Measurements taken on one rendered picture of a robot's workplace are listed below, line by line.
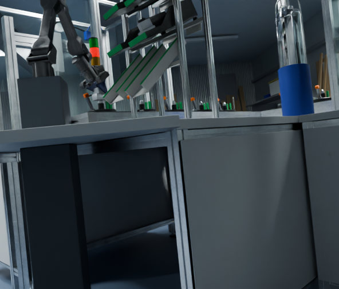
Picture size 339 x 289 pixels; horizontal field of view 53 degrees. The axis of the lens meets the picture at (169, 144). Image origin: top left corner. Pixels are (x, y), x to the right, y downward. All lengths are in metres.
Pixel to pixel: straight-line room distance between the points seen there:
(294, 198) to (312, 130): 0.29
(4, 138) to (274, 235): 0.96
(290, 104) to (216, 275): 1.04
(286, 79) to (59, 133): 1.31
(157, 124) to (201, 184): 0.28
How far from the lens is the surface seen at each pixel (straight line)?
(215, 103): 1.43
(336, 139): 1.49
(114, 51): 1.48
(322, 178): 1.53
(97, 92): 1.69
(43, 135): 0.82
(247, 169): 1.19
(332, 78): 1.61
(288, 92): 1.85
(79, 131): 0.81
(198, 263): 1.02
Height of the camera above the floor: 0.79
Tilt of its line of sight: level
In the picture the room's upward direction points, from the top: 6 degrees counter-clockwise
